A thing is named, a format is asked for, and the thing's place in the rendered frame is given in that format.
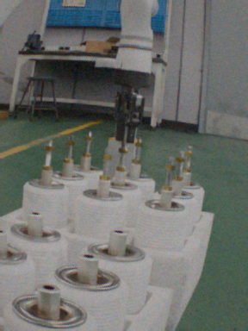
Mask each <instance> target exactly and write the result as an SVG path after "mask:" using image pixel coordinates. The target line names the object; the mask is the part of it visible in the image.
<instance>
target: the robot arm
mask: <svg viewBox="0 0 248 331"><path fill-rule="evenodd" d="M24 1H25V0H0V28H1V26H2V25H3V23H4V22H5V21H6V19H7V18H8V17H9V16H10V14H11V13H12V12H13V11H14V10H15V9H16V8H17V6H19V5H20V4H21V3H23V2H24ZM157 13H158V1H157V0H121V36H120V48H119V51H118V54H117V58H116V59H97V60H96V64H95V67H96V68H104V67H105V68H115V76H114V83H115V84H118V85H121V92H119V91H117V92H116V93H115V111H114V118H115V122H117V123H116V128H115V140H116V141H123V144H124V145H125V146H128V147H133V146H134V145H135V139H136V131H137V128H136V127H138V126H139V125H140V126H141V124H142V120H143V114H144V103H145V99H146V98H145V96H141V95H140V88H148V87H149V86H150V75H151V69H152V52H151V50H152V44H153V43H152V37H153V33H152V29H151V19H150V18H151V17H153V16H154V15H156V14H157ZM120 107H121V108H120ZM133 117H134V118H135V119H133Z"/></svg>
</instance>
